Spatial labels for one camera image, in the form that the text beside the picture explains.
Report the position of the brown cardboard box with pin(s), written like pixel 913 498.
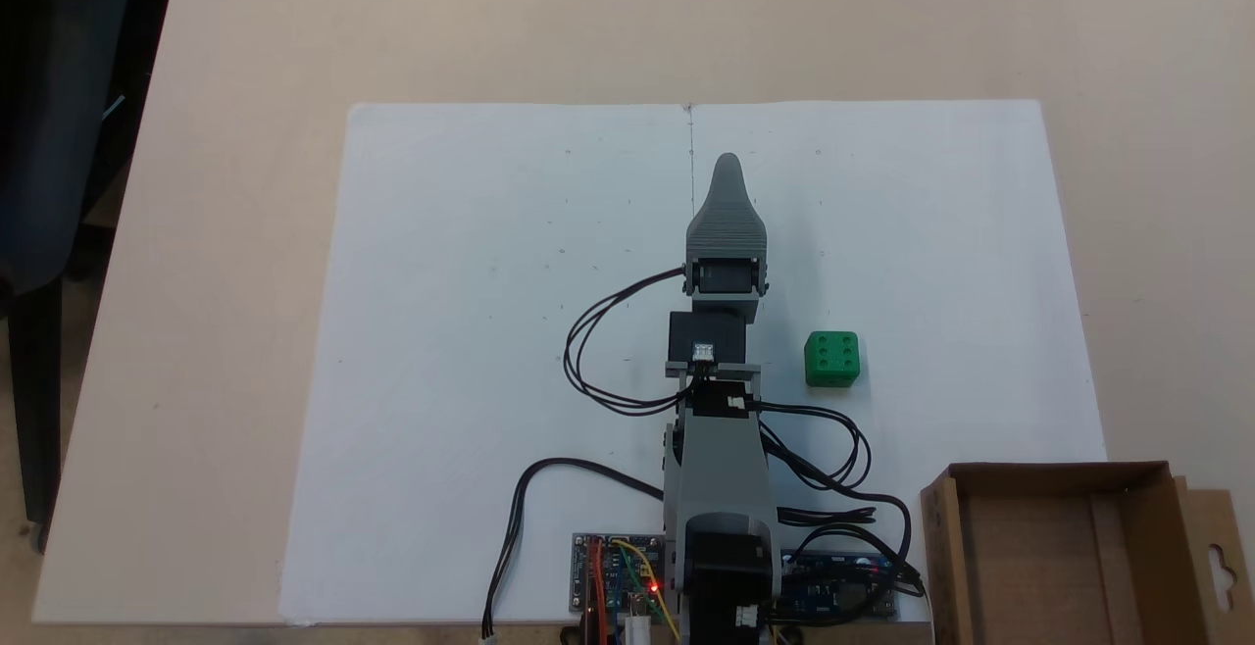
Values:
pixel 1059 557

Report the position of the green die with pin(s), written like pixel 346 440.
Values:
pixel 831 359

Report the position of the circuit board with red led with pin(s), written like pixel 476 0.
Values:
pixel 613 571

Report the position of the dark chair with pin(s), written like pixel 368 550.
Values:
pixel 59 135

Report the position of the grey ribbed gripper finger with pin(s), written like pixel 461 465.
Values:
pixel 727 219

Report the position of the blue circuit board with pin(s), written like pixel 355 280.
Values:
pixel 833 586

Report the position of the white usb plug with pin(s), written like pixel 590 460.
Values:
pixel 638 631

